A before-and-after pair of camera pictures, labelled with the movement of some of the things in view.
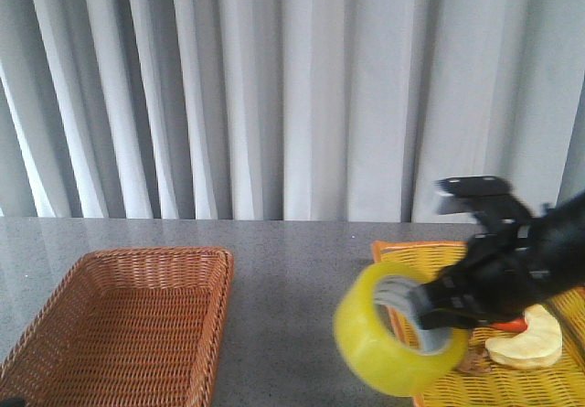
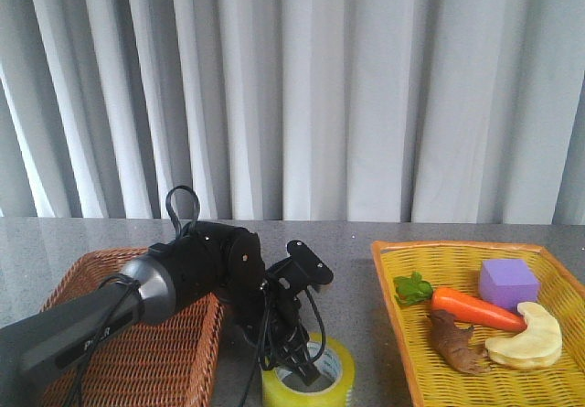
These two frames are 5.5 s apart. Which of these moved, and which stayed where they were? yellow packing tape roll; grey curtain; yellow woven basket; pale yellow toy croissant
Moved: yellow packing tape roll
Stayed: pale yellow toy croissant; yellow woven basket; grey curtain
